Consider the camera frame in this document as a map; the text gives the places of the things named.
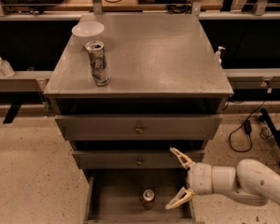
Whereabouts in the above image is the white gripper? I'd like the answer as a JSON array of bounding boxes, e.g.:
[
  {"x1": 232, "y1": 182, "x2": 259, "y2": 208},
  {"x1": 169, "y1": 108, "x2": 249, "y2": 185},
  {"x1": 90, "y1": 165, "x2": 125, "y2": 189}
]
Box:
[{"x1": 165, "y1": 147, "x2": 213, "y2": 210}]

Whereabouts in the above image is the orange soda can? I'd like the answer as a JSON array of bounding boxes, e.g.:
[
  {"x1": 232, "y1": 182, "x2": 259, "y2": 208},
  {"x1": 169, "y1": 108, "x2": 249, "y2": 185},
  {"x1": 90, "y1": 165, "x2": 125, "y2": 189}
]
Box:
[{"x1": 141, "y1": 189, "x2": 155, "y2": 210}]

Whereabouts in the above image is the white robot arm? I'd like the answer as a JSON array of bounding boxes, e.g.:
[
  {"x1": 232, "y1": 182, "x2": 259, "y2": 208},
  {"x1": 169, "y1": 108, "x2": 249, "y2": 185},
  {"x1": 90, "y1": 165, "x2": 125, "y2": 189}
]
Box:
[{"x1": 165, "y1": 147, "x2": 280, "y2": 209}]

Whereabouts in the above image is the grey bottom drawer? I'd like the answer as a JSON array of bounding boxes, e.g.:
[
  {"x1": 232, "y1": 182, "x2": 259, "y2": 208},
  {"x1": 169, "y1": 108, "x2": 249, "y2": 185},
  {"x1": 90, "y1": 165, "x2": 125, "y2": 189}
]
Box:
[{"x1": 85, "y1": 169, "x2": 203, "y2": 224}]

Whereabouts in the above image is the grey drawer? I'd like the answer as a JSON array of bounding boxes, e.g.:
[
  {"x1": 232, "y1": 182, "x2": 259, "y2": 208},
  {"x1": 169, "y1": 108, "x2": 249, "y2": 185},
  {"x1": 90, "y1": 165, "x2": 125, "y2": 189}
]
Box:
[
  {"x1": 56, "y1": 114, "x2": 222, "y2": 141},
  {"x1": 71, "y1": 148, "x2": 206, "y2": 170},
  {"x1": 85, "y1": 169, "x2": 203, "y2": 224}
]

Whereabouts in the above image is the grey middle drawer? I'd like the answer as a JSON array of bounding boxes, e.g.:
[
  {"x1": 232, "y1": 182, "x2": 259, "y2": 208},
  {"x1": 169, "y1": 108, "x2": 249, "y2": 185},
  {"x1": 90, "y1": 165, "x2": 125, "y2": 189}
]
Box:
[{"x1": 71, "y1": 148, "x2": 206, "y2": 170}]

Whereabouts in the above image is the grey drawer cabinet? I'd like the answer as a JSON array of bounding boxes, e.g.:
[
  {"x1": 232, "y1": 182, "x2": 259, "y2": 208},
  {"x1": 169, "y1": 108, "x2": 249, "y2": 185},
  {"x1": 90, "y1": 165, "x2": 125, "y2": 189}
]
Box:
[{"x1": 42, "y1": 13, "x2": 234, "y2": 224}]

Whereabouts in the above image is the grey top drawer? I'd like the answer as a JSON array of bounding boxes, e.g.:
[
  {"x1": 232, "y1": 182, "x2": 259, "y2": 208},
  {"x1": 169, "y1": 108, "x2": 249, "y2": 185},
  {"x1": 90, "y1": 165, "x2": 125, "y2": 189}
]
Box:
[{"x1": 56, "y1": 114, "x2": 222, "y2": 141}]

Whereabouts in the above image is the blue white tall can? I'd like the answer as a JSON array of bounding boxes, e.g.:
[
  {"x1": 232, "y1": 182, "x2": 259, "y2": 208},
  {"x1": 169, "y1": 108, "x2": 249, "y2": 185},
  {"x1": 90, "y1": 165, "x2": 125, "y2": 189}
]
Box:
[{"x1": 85, "y1": 40, "x2": 109, "y2": 87}]

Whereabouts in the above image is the black stand leg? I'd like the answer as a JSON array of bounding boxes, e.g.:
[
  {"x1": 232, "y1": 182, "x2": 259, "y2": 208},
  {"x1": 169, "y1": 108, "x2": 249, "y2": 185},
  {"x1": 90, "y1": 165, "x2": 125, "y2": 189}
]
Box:
[{"x1": 260, "y1": 108, "x2": 280, "y2": 166}]

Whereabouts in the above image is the white pump bottle right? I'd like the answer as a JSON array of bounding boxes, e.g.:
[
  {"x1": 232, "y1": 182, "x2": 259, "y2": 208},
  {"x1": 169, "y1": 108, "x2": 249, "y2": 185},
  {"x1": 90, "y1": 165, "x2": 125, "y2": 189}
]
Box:
[{"x1": 215, "y1": 46, "x2": 226, "y2": 64}]

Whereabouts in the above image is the white bowl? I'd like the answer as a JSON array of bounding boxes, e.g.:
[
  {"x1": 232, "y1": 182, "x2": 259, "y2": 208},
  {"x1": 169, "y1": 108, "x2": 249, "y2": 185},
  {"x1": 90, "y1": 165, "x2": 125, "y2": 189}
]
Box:
[{"x1": 72, "y1": 21, "x2": 105, "y2": 45}]

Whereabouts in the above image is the clear sanitizer bottle left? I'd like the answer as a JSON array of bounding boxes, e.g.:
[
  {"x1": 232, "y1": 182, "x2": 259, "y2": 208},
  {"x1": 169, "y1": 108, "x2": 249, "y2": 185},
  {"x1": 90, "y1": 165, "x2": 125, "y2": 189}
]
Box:
[{"x1": 0, "y1": 57, "x2": 15, "y2": 77}]

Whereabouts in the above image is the black power cable floor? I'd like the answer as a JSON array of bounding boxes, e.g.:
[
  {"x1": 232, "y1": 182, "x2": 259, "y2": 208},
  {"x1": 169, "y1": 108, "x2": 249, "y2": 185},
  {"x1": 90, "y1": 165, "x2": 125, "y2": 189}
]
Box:
[{"x1": 228, "y1": 102, "x2": 265, "y2": 153}]

